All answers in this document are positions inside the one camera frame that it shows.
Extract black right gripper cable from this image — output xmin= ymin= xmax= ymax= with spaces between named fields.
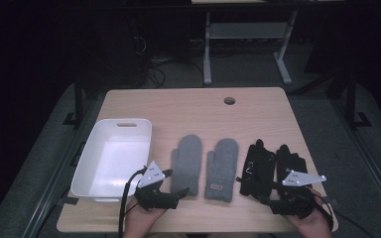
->
xmin=311 ymin=190 xmax=376 ymax=238

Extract person's right hand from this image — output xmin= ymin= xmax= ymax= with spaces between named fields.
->
xmin=286 ymin=187 xmax=333 ymax=238

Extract black glove with white print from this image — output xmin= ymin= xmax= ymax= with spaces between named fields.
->
xmin=236 ymin=138 xmax=277 ymax=200

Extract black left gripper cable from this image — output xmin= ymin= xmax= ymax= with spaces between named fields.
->
xmin=118 ymin=167 xmax=147 ymax=238

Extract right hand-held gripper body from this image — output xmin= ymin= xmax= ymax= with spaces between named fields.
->
xmin=269 ymin=169 xmax=327 ymax=219

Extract white plastic bin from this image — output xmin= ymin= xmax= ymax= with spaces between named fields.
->
xmin=69 ymin=118 xmax=154 ymax=203

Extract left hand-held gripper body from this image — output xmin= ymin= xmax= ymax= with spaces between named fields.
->
xmin=133 ymin=161 xmax=180 ymax=211

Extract grey mitten with label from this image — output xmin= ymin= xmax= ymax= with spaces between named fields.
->
xmin=203 ymin=138 xmax=240 ymax=203

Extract plain grey mitten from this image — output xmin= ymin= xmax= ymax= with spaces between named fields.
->
xmin=170 ymin=133 xmax=203 ymax=196

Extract white metal desk frame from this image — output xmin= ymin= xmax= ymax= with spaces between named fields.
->
xmin=191 ymin=0 xmax=294 ymax=86

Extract black floor cables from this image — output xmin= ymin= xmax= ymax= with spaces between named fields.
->
xmin=133 ymin=34 xmax=206 ymax=89

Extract plain black glove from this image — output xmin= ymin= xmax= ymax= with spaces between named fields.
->
xmin=275 ymin=144 xmax=310 ymax=189

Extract black metal post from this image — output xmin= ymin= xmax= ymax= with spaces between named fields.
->
xmin=344 ymin=70 xmax=372 ymax=129
xmin=63 ymin=73 xmax=86 ymax=128

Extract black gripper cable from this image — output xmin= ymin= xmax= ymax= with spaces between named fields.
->
xmin=311 ymin=190 xmax=376 ymax=238
xmin=118 ymin=167 xmax=147 ymax=238

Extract person's left hand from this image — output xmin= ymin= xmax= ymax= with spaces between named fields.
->
xmin=123 ymin=196 xmax=168 ymax=238

